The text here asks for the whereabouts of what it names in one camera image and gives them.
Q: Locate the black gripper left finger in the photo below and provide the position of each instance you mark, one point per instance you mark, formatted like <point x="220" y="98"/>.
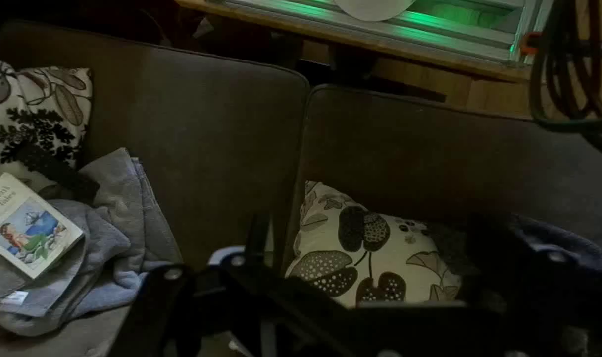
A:
<point x="182" y="310"/>

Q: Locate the light blue-grey towel blanket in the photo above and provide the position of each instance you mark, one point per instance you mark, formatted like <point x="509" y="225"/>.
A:
<point x="115" y="225"/>

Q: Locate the orange clamp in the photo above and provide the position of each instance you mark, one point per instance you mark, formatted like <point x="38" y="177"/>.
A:
<point x="529" y="44"/>

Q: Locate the illustrated children's book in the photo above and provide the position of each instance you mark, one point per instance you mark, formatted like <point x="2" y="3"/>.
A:
<point x="26" y="225"/>

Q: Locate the dark blue cloth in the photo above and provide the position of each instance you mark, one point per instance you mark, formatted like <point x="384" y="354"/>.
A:
<point x="565" y="237"/>

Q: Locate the white floral throw pillow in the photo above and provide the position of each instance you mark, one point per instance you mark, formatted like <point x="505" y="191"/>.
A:
<point x="30" y="100"/>
<point x="373" y="264"/>

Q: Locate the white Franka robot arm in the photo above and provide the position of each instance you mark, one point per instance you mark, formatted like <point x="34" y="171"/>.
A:
<point x="373" y="9"/>

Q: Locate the grey-brown fabric couch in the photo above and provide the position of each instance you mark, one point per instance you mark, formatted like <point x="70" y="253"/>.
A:
<point x="214" y="132"/>

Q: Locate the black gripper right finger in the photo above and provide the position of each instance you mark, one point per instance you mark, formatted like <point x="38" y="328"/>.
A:
<point x="551" y="304"/>

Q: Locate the wooden table with aluminium rails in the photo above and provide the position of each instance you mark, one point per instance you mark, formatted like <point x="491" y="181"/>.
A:
<point x="406" y="40"/>

